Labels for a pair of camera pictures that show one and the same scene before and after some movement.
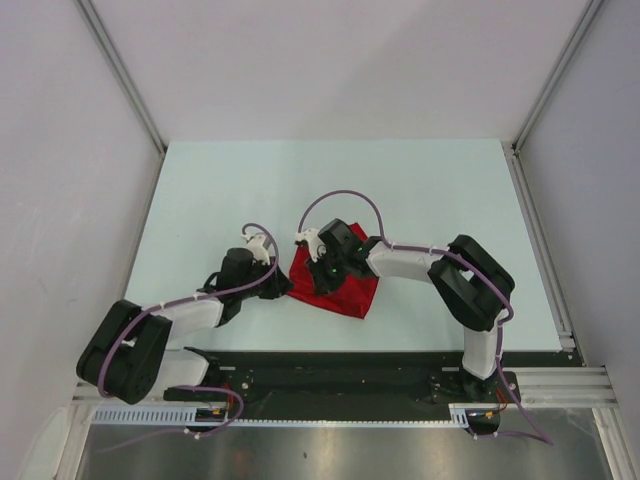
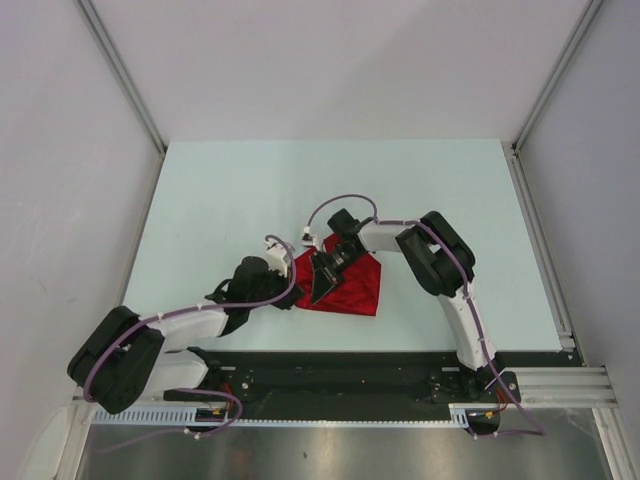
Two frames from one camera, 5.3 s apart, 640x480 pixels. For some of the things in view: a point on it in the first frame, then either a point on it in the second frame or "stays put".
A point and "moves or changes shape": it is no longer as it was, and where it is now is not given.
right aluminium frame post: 521,138 stays put
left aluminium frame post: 126,79 stays put
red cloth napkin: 353,296 moves or changes shape
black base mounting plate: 290,386 stays put
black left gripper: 278,283 to 296,294
